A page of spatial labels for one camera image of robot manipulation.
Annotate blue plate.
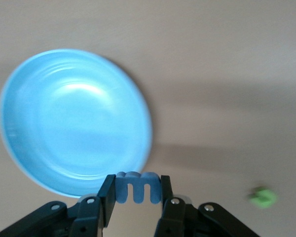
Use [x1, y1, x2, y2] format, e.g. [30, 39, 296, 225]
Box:
[0, 48, 152, 198]

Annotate blue foam letter m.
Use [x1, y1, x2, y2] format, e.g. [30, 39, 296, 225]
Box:
[115, 171, 163, 205]

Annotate green foam letter n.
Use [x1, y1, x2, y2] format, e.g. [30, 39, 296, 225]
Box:
[247, 187, 279, 209]

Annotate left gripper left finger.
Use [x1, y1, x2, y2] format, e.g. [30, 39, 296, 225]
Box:
[0, 174, 117, 237]

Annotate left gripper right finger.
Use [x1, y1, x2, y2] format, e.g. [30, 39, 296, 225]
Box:
[154, 174, 259, 237]

